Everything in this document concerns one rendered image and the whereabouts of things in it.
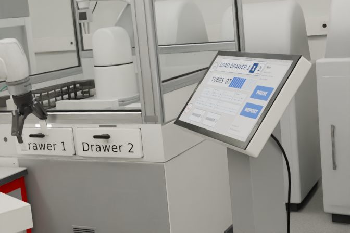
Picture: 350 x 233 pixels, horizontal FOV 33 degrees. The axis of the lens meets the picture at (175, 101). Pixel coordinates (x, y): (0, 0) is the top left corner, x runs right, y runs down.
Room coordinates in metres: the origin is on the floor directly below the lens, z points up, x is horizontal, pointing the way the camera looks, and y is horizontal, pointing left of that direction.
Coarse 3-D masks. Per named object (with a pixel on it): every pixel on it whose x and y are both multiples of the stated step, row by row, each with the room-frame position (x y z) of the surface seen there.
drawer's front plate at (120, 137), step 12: (84, 132) 2.31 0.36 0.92; (96, 132) 2.28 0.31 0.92; (108, 132) 2.26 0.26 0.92; (120, 132) 2.23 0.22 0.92; (132, 132) 2.21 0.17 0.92; (84, 144) 2.31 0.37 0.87; (96, 144) 2.29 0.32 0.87; (108, 144) 2.26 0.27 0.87; (120, 144) 2.24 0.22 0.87; (132, 144) 2.21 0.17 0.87; (96, 156) 2.29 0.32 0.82; (108, 156) 2.27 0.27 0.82; (120, 156) 2.24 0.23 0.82; (132, 156) 2.21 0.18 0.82
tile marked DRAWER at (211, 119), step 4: (208, 112) 1.90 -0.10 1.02; (212, 112) 1.88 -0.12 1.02; (208, 116) 1.88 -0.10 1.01; (212, 116) 1.86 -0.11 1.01; (216, 116) 1.84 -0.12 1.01; (220, 116) 1.82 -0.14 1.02; (204, 120) 1.89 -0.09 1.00; (208, 120) 1.87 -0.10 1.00; (212, 120) 1.85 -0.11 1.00; (216, 120) 1.83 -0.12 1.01; (204, 124) 1.87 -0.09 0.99; (208, 124) 1.85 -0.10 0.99; (212, 124) 1.83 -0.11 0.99
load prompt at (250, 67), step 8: (224, 64) 2.03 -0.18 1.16; (232, 64) 1.98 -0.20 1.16; (240, 64) 1.93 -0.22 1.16; (248, 64) 1.88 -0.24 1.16; (256, 64) 1.84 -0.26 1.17; (264, 64) 1.80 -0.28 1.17; (232, 72) 1.94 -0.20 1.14; (240, 72) 1.90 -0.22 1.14; (248, 72) 1.85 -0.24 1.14; (256, 72) 1.81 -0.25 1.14
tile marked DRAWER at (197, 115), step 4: (196, 108) 1.99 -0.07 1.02; (192, 112) 2.00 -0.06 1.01; (196, 112) 1.97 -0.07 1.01; (200, 112) 1.95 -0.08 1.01; (204, 112) 1.93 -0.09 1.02; (192, 116) 1.98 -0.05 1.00; (196, 116) 1.95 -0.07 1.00; (200, 116) 1.93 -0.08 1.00; (192, 120) 1.96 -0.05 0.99; (196, 120) 1.94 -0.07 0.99; (200, 120) 1.92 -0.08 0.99
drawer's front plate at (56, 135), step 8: (24, 128) 2.45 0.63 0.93; (32, 128) 2.43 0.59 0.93; (40, 128) 2.41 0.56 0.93; (48, 128) 2.39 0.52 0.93; (56, 128) 2.38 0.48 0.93; (64, 128) 2.36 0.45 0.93; (24, 136) 2.45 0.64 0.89; (48, 136) 2.39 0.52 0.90; (56, 136) 2.38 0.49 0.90; (64, 136) 2.36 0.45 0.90; (72, 136) 2.36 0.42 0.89; (16, 144) 2.48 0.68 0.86; (32, 144) 2.44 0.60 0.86; (40, 144) 2.42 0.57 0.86; (56, 144) 2.38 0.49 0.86; (64, 144) 2.36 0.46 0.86; (72, 144) 2.35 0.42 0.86; (24, 152) 2.46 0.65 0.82; (32, 152) 2.44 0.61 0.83; (40, 152) 2.42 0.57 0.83; (48, 152) 2.40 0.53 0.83; (56, 152) 2.38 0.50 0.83; (64, 152) 2.36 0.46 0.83; (72, 152) 2.34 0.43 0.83
